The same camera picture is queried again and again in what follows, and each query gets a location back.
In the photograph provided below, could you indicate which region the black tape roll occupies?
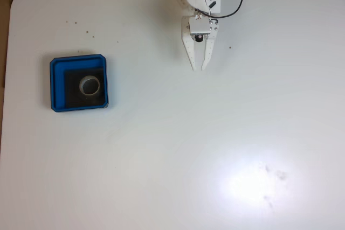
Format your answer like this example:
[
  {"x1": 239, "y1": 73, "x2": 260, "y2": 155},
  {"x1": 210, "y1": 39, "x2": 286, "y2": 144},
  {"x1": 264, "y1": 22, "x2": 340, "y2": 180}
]
[{"x1": 78, "y1": 74, "x2": 102, "y2": 97}]

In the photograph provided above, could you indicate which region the blue box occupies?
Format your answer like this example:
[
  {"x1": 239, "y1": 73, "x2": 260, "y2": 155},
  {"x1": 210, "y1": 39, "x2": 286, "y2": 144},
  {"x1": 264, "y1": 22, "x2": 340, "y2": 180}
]
[{"x1": 49, "y1": 53, "x2": 110, "y2": 113}]

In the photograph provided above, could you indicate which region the white camera box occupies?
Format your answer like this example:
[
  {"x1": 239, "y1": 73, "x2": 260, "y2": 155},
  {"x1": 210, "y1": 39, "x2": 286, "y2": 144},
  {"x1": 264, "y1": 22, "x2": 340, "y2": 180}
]
[{"x1": 189, "y1": 16, "x2": 211, "y2": 43}]

